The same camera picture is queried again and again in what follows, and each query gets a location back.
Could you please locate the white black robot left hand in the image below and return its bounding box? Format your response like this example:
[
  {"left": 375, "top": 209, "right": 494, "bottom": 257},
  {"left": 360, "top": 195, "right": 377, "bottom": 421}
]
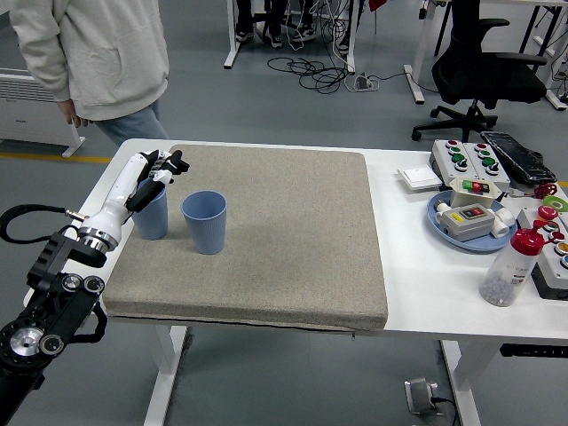
[{"left": 82, "top": 149, "right": 191, "bottom": 245}]

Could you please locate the person's right hand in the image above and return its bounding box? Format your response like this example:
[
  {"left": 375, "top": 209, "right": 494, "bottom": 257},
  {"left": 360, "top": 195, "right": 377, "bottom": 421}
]
[{"left": 59, "top": 99, "right": 90, "bottom": 130}]

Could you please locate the blue ribbed plastic cup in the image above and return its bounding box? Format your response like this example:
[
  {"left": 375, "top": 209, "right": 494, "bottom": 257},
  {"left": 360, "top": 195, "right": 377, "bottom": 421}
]
[
  {"left": 130, "top": 177, "right": 170, "bottom": 241},
  {"left": 181, "top": 190, "right": 228, "bottom": 256}
]

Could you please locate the white electric panel heater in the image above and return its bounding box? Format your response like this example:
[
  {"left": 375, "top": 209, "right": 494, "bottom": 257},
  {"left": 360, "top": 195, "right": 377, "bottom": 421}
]
[{"left": 0, "top": 67, "right": 87, "bottom": 160}]

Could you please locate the grey-brown fabric mat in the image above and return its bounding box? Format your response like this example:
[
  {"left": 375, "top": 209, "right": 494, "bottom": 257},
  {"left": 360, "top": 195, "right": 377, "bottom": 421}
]
[{"left": 101, "top": 144, "right": 390, "bottom": 334}]

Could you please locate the white table leg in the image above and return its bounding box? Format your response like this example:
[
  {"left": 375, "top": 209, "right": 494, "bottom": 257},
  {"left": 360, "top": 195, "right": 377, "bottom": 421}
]
[
  {"left": 142, "top": 326, "right": 190, "bottom": 426},
  {"left": 438, "top": 340, "right": 483, "bottom": 426}
]

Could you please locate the seated person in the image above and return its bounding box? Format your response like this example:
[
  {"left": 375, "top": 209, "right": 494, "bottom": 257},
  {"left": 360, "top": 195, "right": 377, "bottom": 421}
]
[
  {"left": 233, "top": 0, "right": 285, "bottom": 49},
  {"left": 283, "top": 0, "right": 319, "bottom": 43}
]

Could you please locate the white power strip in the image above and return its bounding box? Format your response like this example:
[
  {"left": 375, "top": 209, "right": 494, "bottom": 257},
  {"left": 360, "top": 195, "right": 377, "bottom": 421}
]
[{"left": 352, "top": 73, "right": 382, "bottom": 93}]

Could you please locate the grey four-button control box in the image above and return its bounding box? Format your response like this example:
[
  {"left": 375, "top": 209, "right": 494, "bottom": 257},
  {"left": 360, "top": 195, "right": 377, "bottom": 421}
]
[
  {"left": 462, "top": 141, "right": 511, "bottom": 190},
  {"left": 428, "top": 138, "right": 478, "bottom": 178}
]

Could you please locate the silver floor socket box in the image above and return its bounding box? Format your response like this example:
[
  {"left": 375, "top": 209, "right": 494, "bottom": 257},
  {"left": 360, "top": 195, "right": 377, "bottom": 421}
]
[{"left": 403, "top": 377, "right": 445, "bottom": 417}]

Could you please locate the blue round plate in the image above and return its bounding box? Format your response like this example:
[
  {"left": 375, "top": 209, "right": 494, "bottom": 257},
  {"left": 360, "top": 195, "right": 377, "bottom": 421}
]
[{"left": 426, "top": 190, "right": 518, "bottom": 254}]

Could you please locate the black office chair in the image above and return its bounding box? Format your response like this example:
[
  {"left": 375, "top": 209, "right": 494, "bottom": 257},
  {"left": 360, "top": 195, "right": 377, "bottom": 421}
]
[{"left": 411, "top": 0, "right": 548, "bottom": 143}]

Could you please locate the white plastic pipe fitting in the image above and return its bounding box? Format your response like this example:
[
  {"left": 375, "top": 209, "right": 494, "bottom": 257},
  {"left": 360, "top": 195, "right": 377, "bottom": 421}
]
[{"left": 490, "top": 207, "right": 516, "bottom": 239}]

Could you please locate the clear bottle red cap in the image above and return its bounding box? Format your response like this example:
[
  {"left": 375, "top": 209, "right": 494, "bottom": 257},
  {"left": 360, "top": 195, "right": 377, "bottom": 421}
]
[{"left": 477, "top": 225, "right": 546, "bottom": 308}]

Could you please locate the black wrapped keyboard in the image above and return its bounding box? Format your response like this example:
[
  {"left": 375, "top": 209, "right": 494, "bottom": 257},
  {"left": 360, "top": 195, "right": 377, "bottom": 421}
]
[{"left": 479, "top": 130, "right": 557, "bottom": 185}]

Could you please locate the grey emergency stop button box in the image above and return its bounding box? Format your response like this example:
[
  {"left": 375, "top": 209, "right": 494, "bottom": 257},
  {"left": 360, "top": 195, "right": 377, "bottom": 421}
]
[{"left": 514, "top": 204, "right": 568, "bottom": 302}]

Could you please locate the black table control panel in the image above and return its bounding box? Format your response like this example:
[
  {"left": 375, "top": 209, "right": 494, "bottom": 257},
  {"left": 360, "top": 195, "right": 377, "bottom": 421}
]
[{"left": 499, "top": 343, "right": 568, "bottom": 359}]

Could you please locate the black floor cable bundle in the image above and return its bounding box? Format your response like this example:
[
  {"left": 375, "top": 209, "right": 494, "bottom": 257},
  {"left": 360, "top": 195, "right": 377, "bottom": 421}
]
[{"left": 265, "top": 55, "right": 356, "bottom": 94}]

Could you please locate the white wall switch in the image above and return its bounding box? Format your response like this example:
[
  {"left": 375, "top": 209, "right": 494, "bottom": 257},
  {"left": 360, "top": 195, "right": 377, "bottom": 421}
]
[{"left": 396, "top": 163, "right": 444, "bottom": 193}]

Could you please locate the grey switch box yellow label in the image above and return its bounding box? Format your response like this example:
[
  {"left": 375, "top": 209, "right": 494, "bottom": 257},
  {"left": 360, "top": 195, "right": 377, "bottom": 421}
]
[{"left": 435, "top": 202, "right": 496, "bottom": 243}]

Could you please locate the beige green-red button switch box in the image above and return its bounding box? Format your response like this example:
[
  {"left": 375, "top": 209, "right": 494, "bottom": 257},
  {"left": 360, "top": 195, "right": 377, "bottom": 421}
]
[{"left": 448, "top": 177, "right": 502, "bottom": 209}]

